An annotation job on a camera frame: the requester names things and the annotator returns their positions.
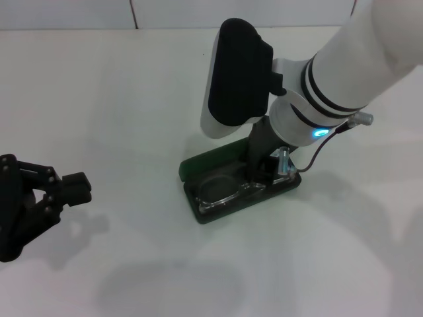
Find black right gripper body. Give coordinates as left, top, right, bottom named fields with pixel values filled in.
left=246, top=118, right=288, bottom=166

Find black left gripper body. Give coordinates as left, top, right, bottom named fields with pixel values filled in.
left=0, top=153, right=34, bottom=264

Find green glasses case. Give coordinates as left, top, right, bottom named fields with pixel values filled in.
left=177, top=137, right=303, bottom=226

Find clear white glasses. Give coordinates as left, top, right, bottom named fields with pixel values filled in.
left=194, top=170, right=298, bottom=212

